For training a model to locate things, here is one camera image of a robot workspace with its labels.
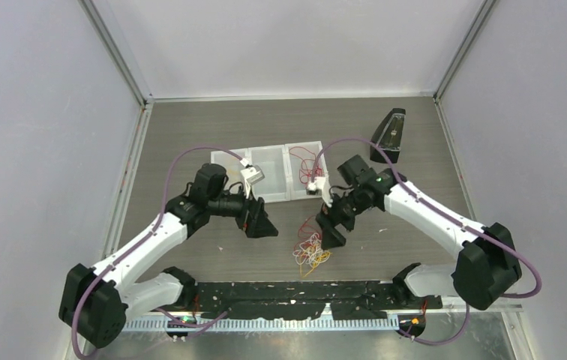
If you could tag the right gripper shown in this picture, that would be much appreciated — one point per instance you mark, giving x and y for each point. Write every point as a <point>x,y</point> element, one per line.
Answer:
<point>328,217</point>

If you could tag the white three-compartment tray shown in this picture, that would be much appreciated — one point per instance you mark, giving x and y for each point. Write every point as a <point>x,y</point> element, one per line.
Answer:
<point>287,169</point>

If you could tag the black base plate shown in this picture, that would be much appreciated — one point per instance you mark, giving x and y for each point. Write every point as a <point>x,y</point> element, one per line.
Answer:
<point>301,300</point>

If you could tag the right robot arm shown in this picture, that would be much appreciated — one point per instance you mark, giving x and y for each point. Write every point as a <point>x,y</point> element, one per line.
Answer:
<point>483,269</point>

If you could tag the grey cable duct rail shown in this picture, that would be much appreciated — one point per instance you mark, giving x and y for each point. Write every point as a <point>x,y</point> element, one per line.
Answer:
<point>322,323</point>

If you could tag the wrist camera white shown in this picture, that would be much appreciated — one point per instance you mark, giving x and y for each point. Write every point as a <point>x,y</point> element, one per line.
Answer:
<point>250,176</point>
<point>320,186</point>

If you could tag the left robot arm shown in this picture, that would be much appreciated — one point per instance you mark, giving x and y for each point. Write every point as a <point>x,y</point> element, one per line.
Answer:
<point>98,300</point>

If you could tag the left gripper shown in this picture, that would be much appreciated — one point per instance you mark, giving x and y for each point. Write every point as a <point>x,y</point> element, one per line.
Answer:
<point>256,223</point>

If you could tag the black metronome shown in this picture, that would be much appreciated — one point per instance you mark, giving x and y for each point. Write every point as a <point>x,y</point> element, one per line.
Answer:
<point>388,136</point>

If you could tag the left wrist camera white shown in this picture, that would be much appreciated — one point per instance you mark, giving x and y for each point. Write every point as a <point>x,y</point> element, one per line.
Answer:
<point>250,176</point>

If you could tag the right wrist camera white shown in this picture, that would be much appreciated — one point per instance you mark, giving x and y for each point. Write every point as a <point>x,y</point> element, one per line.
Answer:
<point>320,186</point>

